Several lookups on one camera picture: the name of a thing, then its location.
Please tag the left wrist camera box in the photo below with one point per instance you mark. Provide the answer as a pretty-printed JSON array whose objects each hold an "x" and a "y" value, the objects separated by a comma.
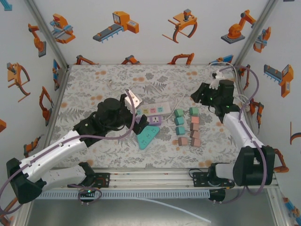
[{"x": 135, "y": 101}]

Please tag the aluminium frame leg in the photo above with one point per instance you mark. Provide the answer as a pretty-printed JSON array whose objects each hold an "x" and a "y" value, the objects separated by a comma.
[
  {"x": 27, "y": 216},
  {"x": 277, "y": 207}
]

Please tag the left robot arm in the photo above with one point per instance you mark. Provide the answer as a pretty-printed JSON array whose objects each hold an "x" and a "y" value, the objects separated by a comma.
[{"x": 51, "y": 153}]

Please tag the black controller board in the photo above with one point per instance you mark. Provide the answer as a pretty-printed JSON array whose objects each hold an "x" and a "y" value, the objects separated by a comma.
[{"x": 217, "y": 194}]

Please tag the teal triangular power strip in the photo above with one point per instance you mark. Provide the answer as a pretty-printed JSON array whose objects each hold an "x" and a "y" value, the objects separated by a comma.
[{"x": 147, "y": 139}]

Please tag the white power strip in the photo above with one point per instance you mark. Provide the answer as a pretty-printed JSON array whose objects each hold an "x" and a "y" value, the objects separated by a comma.
[{"x": 164, "y": 107}]

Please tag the floral table cloth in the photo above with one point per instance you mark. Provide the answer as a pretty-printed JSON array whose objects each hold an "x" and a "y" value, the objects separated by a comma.
[{"x": 105, "y": 153}]

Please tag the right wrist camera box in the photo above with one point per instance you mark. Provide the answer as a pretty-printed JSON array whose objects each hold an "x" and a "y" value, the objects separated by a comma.
[{"x": 216, "y": 83}]

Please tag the aluminium frame post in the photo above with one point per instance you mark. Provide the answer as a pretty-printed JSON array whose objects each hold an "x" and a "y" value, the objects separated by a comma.
[
  {"x": 48, "y": 35},
  {"x": 254, "y": 35}
]

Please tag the pink cube plug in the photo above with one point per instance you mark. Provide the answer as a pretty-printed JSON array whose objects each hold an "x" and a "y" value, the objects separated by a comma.
[
  {"x": 195, "y": 134},
  {"x": 196, "y": 142},
  {"x": 195, "y": 120},
  {"x": 183, "y": 141},
  {"x": 195, "y": 127}
]

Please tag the aluminium side rail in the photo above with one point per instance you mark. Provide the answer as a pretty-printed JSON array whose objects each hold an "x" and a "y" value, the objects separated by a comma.
[
  {"x": 239, "y": 80},
  {"x": 57, "y": 96}
]

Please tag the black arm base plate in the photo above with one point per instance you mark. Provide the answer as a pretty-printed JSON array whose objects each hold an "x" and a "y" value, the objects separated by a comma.
[
  {"x": 104, "y": 180},
  {"x": 198, "y": 180}
]

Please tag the purple power strip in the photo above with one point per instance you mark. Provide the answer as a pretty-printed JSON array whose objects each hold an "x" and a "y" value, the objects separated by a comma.
[{"x": 155, "y": 120}]

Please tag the wide aluminium base rail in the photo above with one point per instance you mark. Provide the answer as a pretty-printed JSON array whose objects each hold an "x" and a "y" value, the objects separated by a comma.
[{"x": 150, "y": 179}]

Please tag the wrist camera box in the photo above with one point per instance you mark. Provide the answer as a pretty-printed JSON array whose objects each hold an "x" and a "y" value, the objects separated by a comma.
[
  {"x": 216, "y": 83},
  {"x": 135, "y": 101}
]

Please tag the teal cube plug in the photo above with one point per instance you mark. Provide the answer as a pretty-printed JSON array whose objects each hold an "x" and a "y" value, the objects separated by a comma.
[
  {"x": 179, "y": 121},
  {"x": 180, "y": 131}
]

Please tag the green cube plug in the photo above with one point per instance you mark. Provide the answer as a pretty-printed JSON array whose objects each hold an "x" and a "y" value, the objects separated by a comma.
[
  {"x": 179, "y": 112},
  {"x": 194, "y": 110}
]

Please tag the controller board with green light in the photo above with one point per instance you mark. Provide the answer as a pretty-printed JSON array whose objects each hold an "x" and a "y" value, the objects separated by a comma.
[{"x": 88, "y": 191}]

